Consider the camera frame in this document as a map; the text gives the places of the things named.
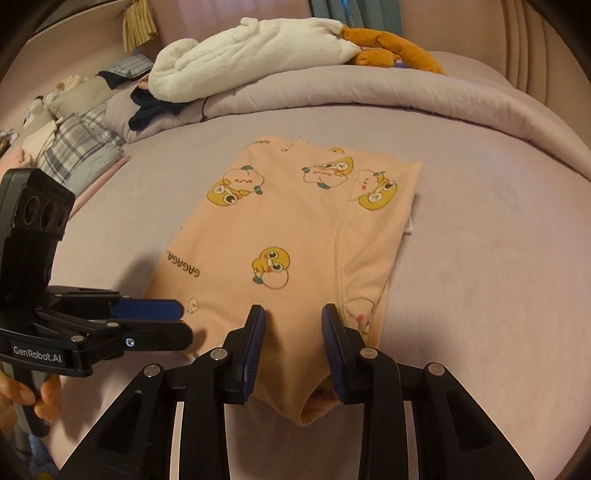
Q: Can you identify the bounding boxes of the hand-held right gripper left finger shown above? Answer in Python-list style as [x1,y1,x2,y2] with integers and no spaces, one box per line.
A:
[58,304,267,480]

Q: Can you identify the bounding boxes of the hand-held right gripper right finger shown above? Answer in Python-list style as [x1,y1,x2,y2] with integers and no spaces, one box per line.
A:
[321,302,536,480]

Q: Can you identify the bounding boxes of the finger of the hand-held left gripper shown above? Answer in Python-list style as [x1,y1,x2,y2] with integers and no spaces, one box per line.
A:
[37,308,195,361]
[48,285,185,325]

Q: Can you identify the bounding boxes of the peach cartoon print pants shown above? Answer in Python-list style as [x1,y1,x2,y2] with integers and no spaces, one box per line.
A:
[143,135,424,426]

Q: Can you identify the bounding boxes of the person's left hand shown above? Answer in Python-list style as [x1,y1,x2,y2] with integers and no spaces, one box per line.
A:
[0,371,63,432]

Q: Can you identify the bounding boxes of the pink cloth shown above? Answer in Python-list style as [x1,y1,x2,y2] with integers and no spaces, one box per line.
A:
[0,147,34,172]

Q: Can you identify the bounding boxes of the cream white cloth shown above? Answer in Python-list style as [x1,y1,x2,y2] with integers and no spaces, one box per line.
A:
[21,121,62,163]

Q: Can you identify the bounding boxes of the grey plaid pillow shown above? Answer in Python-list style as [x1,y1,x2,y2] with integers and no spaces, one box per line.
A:
[36,102,132,195]

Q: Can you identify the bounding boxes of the small plush toys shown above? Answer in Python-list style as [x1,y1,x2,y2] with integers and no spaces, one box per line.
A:
[23,78,84,131]

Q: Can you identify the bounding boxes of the lilac bed sheet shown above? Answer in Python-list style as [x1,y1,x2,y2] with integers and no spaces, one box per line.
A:
[46,108,591,480]

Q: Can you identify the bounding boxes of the grey green pillow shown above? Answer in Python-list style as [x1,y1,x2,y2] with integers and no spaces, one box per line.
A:
[48,74,122,119]

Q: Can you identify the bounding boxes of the navy dark cloth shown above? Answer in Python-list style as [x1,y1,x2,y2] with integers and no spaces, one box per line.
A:
[128,88,188,131]

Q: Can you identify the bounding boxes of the blue plaid pillow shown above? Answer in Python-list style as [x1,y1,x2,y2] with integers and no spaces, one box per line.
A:
[98,54,154,80]

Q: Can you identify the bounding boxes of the lilac duvet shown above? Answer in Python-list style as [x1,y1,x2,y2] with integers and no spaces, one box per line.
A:
[104,50,591,182]

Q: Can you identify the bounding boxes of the white plush goose toy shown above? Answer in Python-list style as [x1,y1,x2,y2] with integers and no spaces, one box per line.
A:
[148,17,448,103]

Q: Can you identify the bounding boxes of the teal curtain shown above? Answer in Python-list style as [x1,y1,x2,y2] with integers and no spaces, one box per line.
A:
[308,0,403,37]

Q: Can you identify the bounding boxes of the pink padded headboard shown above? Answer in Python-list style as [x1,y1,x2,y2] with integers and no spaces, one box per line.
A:
[496,0,591,155]

